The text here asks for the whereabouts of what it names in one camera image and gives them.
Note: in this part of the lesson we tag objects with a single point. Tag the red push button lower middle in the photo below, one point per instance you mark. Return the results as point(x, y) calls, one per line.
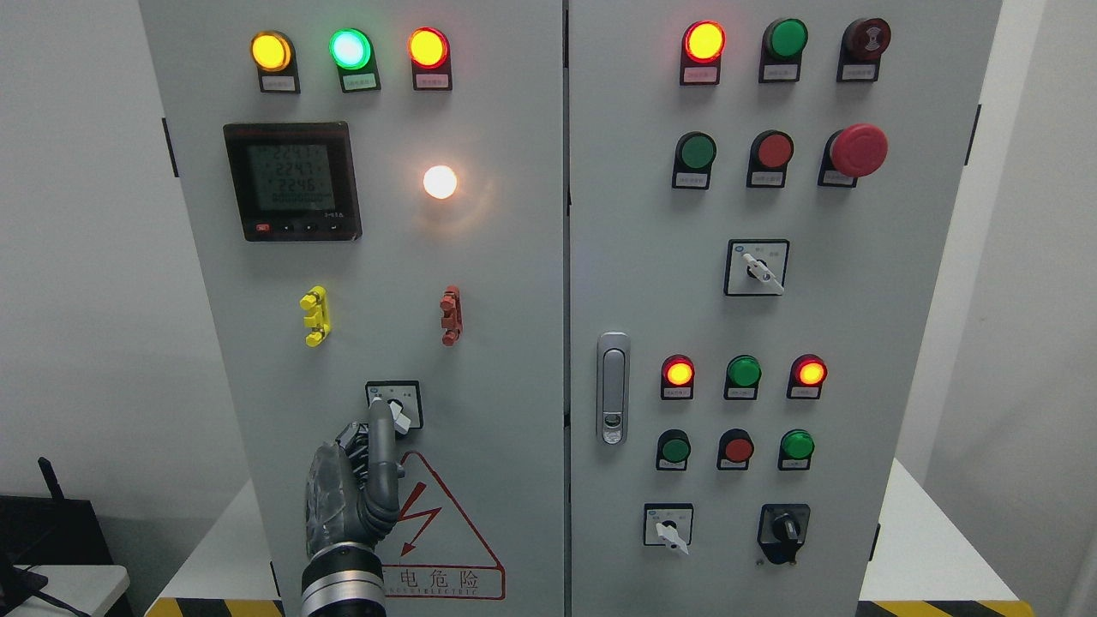
point(735, 450)

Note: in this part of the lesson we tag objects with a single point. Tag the yellow terminal clip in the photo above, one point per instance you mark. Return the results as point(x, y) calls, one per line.
point(316, 316)

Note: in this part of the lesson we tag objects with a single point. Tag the yellow black hazard tape right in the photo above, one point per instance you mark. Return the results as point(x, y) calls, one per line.
point(941, 608)

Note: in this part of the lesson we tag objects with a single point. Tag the red emergency stop button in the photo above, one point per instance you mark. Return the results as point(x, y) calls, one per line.
point(852, 153)

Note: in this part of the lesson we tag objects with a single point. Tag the upper right rotary selector switch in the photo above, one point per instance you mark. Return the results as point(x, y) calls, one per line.
point(756, 267)

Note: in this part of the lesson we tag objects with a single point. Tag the black router with antenna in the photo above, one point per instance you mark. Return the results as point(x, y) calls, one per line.
point(52, 530)

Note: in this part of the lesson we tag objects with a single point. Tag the grey robotic humanoid hand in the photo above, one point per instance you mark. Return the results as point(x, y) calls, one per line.
point(352, 490)

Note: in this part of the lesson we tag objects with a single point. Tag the red-orange indicator light door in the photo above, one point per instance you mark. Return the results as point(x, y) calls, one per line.
point(431, 66)
point(701, 51)

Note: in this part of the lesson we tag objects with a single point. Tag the green push button upper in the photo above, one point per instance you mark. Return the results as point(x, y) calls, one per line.
point(693, 159)

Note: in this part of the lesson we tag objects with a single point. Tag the black digital power meter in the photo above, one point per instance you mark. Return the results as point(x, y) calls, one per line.
point(294, 182)

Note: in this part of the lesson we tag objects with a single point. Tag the green lit indicator light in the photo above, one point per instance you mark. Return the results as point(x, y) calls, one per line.
point(354, 56)

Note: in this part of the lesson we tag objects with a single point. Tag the small clear indicator lamp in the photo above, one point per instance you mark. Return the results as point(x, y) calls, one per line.
point(440, 182)

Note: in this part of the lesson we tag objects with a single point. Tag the red terminal clip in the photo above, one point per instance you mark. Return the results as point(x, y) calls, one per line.
point(451, 315)

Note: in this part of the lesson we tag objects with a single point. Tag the door rotary selector switch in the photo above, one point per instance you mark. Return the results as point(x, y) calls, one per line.
point(404, 399)

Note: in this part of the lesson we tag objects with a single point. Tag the red lit indicator lower left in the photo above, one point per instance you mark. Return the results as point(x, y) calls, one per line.
point(677, 378)

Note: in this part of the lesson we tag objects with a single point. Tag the green push button lower right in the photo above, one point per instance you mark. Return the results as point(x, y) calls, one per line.
point(796, 449)

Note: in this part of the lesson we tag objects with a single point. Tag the green push button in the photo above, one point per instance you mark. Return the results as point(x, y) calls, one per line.
point(673, 450)
point(693, 159)
point(796, 449)

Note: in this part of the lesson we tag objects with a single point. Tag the white table at left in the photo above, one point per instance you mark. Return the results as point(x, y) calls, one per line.
point(98, 590)

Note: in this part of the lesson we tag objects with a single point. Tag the red lit indicator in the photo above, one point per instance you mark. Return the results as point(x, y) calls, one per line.
point(677, 378)
point(807, 376)

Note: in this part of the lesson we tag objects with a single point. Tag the red lit indicator lower right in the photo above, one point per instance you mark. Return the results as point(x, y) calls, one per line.
point(807, 376)

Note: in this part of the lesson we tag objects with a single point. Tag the silver door latch handle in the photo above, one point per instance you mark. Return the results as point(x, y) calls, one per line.
point(613, 355)

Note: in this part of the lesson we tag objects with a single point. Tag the yellow black hazard tape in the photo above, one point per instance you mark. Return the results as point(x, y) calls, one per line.
point(941, 608)
point(172, 606)

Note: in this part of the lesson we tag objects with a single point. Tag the red push button upper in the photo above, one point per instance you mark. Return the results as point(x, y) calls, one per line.
point(771, 151)

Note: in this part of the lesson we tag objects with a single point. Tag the black rotary knob switch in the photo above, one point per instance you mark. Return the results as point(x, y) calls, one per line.
point(782, 531)

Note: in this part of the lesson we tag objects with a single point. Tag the red-orange indicator light left door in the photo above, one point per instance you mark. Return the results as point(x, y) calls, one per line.
point(431, 66)

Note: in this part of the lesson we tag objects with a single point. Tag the bottom white rotary selector switch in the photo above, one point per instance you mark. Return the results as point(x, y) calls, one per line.
point(668, 525)

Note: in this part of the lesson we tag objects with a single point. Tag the green push button lower left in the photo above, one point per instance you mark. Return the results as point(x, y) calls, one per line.
point(673, 450)

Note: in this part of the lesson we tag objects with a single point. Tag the red push button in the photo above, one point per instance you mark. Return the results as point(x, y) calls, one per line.
point(735, 450)
point(771, 151)

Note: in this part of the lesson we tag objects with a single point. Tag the silver black robot forearm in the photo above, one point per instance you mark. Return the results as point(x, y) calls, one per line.
point(344, 579)

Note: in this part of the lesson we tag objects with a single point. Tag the green indicator lower middle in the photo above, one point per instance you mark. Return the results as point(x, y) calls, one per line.
point(742, 378)

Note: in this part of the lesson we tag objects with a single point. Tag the grey electrical control cabinet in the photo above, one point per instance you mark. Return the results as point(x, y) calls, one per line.
point(561, 125)

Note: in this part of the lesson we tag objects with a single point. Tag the red electrical hazard warning sticker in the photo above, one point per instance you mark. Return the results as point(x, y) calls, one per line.
point(435, 551)

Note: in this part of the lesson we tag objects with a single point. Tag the green indicator light top right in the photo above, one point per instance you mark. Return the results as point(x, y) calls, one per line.
point(781, 52)

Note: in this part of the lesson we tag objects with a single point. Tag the red-orange indicator light right door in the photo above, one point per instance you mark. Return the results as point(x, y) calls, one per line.
point(701, 51)

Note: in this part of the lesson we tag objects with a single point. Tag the yellow black hazard tape left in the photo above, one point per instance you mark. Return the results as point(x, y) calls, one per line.
point(172, 606)

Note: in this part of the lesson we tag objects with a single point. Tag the dark red buzzer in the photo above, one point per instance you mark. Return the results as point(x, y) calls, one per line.
point(863, 44)

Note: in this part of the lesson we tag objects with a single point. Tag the yellow indicator light top left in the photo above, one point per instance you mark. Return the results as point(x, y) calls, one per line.
point(276, 60)

